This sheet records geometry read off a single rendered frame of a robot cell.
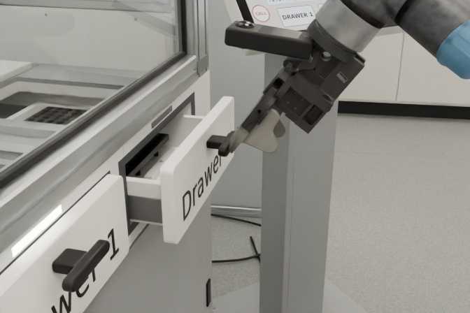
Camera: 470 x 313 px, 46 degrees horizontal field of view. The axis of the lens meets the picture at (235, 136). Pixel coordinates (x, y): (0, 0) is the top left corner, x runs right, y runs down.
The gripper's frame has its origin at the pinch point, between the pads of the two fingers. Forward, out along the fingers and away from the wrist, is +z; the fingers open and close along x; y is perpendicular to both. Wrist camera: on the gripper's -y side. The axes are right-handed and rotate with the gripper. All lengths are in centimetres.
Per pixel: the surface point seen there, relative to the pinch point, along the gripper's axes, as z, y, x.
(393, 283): 57, 79, 97
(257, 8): -5.1, -11.6, 43.1
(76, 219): 4.4, -8.2, -27.7
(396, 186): 56, 80, 172
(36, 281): 6.0, -7.1, -35.3
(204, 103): 8.6, -7.5, 20.1
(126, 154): 5.1, -9.9, -12.3
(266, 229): 49, 26, 63
